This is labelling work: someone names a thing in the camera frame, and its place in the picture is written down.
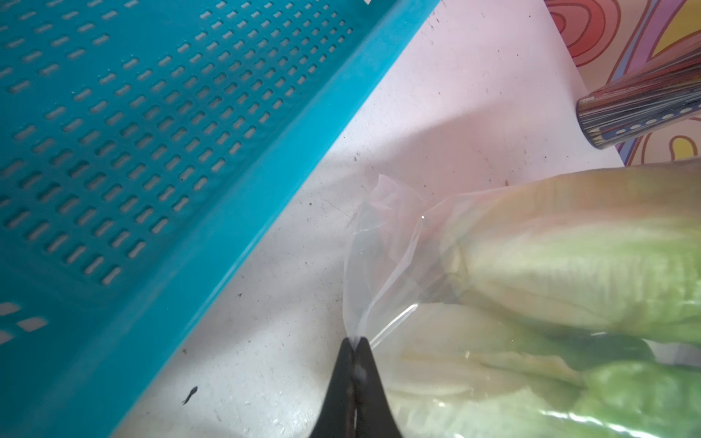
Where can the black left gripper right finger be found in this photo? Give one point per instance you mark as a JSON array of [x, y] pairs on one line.
[[373, 414]]

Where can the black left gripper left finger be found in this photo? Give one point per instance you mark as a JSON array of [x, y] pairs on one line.
[[337, 416]]

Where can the zip bag with blue slider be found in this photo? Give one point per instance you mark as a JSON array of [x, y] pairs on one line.
[[394, 262]]

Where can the chinese cabbage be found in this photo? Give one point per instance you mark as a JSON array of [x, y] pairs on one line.
[[454, 371], [610, 250]]

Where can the teal plastic basket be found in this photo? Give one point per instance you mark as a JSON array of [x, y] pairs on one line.
[[146, 147]]

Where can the clear cup of pencils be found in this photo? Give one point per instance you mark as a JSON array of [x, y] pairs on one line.
[[665, 90]]

